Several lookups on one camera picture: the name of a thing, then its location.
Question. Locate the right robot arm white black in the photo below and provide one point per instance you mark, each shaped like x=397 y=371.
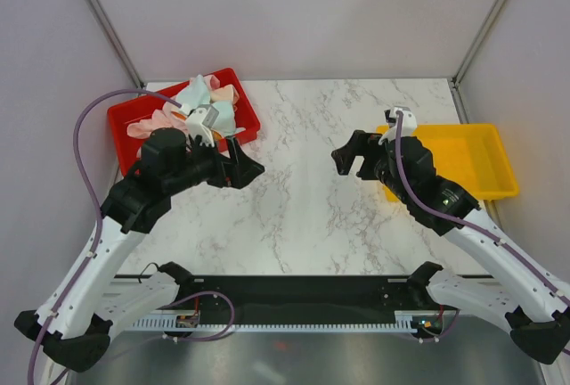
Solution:
x=532 y=308

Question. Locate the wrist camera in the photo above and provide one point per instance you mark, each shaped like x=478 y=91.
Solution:
x=401 y=123
x=199 y=124

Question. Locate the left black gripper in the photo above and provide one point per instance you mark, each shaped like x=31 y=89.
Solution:
x=237 y=171

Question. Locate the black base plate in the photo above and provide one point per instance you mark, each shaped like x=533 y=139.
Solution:
x=303 y=299

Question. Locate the right aluminium frame post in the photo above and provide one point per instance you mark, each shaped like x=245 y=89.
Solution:
x=482 y=34

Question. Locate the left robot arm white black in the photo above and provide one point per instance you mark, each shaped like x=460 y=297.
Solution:
x=76 y=325

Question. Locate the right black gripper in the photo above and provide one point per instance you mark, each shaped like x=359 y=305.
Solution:
x=362 y=143

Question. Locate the mint green towel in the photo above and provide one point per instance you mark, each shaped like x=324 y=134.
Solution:
x=205 y=90

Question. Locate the white slotted cable duct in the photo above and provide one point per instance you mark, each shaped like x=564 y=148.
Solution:
x=403 y=322

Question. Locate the cream orange-dotted towel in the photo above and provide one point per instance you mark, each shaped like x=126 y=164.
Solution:
x=205 y=93

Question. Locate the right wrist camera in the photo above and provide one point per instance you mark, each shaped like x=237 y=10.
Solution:
x=401 y=123

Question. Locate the pink striped towel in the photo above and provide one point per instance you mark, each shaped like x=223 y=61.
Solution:
x=149 y=124

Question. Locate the red plastic bin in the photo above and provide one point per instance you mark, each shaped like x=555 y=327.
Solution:
x=122 y=115

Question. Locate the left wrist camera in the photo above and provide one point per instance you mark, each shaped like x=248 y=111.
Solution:
x=199 y=124

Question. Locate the yellow plastic bin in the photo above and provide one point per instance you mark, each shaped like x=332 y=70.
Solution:
x=473 y=156

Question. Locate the left aluminium frame post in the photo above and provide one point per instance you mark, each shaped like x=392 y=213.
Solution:
x=103 y=20

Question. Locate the aluminium frame post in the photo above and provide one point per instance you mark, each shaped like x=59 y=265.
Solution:
x=482 y=34
x=103 y=20

